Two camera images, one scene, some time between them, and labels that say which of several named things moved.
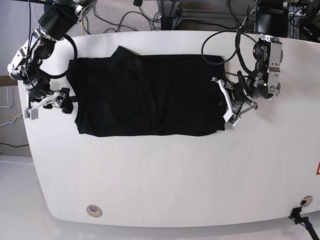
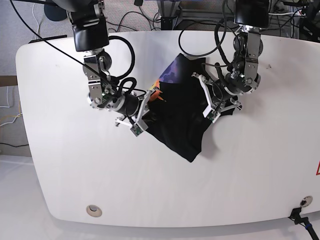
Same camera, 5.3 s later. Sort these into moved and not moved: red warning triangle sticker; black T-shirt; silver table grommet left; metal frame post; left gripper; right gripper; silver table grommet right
Moved: black T-shirt; left gripper; right gripper
Not moved: silver table grommet left; metal frame post; red warning triangle sticker; silver table grommet right
